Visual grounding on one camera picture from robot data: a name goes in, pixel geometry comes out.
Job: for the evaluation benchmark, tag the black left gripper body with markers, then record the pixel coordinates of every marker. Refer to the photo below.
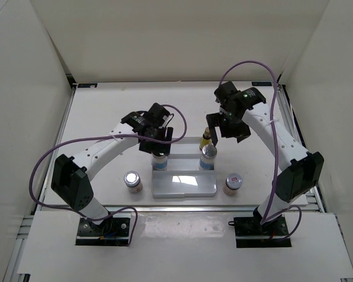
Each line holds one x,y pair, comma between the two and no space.
147,145

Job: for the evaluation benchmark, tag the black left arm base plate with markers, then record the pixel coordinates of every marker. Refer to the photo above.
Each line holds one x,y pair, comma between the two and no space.
115,234

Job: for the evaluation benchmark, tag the yellow bottle tan cap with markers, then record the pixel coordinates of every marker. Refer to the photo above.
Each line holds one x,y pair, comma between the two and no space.
206,139

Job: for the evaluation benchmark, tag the blue label shaker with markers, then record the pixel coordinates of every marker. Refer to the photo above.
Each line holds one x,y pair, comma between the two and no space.
159,161
207,158

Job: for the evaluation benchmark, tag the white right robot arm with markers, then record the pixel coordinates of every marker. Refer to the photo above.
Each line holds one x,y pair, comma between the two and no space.
297,170

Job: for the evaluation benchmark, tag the brown spice jar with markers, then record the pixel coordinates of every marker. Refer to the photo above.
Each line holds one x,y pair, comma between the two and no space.
133,182

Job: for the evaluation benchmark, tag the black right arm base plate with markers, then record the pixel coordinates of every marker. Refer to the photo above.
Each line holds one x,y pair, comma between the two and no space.
249,234

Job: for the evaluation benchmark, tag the white cap spice jar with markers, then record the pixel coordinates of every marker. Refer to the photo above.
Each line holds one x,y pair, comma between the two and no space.
233,183

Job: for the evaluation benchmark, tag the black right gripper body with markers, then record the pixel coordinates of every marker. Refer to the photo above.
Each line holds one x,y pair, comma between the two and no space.
226,121

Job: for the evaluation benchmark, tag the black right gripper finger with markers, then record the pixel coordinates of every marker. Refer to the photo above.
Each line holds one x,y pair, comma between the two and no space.
240,131
214,121

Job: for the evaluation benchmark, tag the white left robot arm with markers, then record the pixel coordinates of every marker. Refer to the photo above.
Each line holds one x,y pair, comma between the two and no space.
71,179

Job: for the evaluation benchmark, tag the white tiered plastic tray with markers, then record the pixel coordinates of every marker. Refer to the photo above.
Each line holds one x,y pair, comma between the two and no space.
183,178

